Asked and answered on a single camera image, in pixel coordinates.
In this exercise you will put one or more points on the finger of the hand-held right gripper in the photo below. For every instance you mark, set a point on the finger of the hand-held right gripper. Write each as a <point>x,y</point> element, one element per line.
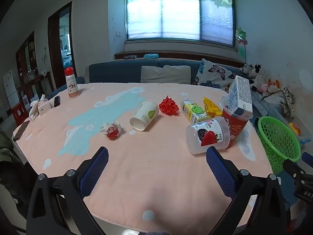
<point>307,157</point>
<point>292,167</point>

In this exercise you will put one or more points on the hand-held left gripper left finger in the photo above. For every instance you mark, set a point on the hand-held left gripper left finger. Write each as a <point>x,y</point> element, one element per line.
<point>94,173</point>

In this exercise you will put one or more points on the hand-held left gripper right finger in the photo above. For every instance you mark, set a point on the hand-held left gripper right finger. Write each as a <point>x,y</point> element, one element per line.
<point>221,173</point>

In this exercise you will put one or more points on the green plastic mesh basket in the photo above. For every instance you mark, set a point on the green plastic mesh basket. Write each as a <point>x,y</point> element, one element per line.
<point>278,139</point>

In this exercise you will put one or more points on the clear jar berry label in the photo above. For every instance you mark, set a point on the clear jar berry label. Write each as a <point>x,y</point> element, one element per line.
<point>207,134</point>

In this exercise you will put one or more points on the red white wrapper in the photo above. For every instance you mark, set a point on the red white wrapper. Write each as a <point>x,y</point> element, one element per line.
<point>111,130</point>

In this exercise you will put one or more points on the yellow snack packet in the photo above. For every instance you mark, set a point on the yellow snack packet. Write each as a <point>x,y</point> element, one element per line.
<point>211,107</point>

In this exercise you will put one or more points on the white paper cup green leaf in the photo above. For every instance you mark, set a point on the white paper cup green leaf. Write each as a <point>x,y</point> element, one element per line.
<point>144,115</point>

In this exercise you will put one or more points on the white blue carton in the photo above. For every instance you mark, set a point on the white blue carton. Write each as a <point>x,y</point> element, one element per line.
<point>240,95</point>

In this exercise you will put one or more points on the red plastic mesh ball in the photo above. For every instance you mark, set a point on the red plastic mesh ball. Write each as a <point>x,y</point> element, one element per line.
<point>169,105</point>

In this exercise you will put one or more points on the yellow duck toy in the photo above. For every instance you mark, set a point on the yellow duck toy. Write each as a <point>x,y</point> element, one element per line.
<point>294,128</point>

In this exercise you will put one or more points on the beige printed cloth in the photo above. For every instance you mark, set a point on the beige printed cloth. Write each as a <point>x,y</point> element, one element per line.
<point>281,100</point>

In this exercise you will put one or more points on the grey patterned cloth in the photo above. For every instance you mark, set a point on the grey patterned cloth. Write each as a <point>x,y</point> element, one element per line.
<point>260,105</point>

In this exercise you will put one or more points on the orange fox plush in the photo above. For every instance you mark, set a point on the orange fox plush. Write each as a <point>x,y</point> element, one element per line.
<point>273,83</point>

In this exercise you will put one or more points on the small black phone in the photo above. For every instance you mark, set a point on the small black phone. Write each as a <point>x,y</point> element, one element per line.
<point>57,101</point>

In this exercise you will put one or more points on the pink plush toy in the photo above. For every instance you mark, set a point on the pink plush toy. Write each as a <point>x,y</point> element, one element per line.
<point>264,87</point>

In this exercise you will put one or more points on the white tissue box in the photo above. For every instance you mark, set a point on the white tissue box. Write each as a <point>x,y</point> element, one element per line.
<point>44,107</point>

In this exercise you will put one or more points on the large black phone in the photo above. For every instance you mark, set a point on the large black phone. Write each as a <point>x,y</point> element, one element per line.
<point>21,130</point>

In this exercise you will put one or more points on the person's dark clothing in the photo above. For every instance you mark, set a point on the person's dark clothing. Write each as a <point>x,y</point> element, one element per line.
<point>9,166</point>

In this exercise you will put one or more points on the white crumpled cloth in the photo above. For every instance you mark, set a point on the white crumpled cloth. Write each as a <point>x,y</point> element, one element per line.
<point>34,110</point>

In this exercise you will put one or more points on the red-capped white bottle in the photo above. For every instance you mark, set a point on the red-capped white bottle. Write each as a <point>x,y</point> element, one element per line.
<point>71,85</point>

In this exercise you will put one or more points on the red plastic stool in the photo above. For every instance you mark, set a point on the red plastic stool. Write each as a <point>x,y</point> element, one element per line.
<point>20,113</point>

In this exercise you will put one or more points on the black white cow plush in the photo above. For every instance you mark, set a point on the black white cow plush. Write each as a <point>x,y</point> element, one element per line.
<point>255,74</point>

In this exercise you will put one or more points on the butterfly print pillow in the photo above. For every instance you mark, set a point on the butterfly print pillow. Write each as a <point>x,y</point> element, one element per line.
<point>212,74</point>

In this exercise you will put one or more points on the blue sofa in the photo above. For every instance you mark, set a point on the blue sofa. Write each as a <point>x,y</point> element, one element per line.
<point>115,73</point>

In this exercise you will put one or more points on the beige pillow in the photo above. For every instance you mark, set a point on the beige pillow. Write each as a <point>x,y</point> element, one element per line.
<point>165,74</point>

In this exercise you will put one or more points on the hanging white bag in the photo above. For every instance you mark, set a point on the hanging white bag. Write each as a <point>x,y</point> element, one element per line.
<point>44,71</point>

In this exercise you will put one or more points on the white fridge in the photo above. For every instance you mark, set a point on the white fridge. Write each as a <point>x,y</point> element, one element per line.
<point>10,90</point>

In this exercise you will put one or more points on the flat black box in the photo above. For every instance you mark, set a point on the flat black box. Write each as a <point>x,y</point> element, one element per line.
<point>130,57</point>

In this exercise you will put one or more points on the wooden window ledge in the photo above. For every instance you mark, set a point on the wooden window ledge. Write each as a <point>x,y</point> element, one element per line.
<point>176,55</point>

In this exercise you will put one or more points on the teal tissue pack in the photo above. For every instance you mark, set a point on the teal tissue pack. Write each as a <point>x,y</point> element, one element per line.
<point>151,56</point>

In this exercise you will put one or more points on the colourful pinwheel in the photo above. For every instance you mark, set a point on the colourful pinwheel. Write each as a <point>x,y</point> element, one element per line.
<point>241,38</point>

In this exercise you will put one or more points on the large window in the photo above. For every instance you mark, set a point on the large window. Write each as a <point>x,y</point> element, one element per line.
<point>179,9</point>

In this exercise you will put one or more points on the dark wooden door frame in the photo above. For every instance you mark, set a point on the dark wooden door frame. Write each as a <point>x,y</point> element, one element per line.
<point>53,53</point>

